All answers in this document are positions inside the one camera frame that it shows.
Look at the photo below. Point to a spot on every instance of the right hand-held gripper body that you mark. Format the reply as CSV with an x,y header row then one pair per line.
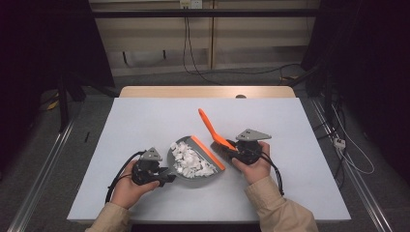
x,y
249,151

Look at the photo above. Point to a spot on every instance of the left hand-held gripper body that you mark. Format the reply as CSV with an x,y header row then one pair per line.
x,y
146,170

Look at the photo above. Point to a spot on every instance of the orange brush with grey bristles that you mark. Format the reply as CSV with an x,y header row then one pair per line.
x,y
211,127

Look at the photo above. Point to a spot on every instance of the pile of white paper scraps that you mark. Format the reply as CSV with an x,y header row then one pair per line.
x,y
190,162

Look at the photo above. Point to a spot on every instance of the grey dustpan with orange edge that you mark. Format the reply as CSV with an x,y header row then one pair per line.
x,y
197,182

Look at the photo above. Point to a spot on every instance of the person's right hand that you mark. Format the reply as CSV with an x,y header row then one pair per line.
x,y
256,170

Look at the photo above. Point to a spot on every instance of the person's left hand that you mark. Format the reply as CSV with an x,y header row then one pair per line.
x,y
129,190

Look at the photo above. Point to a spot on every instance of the white table mat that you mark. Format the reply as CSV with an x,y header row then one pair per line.
x,y
145,109

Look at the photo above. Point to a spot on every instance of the wooden table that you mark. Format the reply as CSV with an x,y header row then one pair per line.
x,y
193,92

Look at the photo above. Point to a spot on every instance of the black metal stand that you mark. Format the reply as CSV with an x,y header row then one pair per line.
x,y
63,103

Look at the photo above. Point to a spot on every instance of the yellow tape piece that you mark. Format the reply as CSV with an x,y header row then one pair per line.
x,y
53,105

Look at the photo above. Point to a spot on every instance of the black horizontal metal bar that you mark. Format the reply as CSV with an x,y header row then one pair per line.
x,y
206,13

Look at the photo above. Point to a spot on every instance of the dark curtain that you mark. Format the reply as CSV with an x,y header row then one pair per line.
x,y
38,48
370,64

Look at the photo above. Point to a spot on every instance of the aluminium floor rail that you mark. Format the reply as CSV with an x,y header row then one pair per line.
x,y
42,177
354,174

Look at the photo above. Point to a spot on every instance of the white wall socket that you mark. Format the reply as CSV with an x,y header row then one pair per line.
x,y
190,4

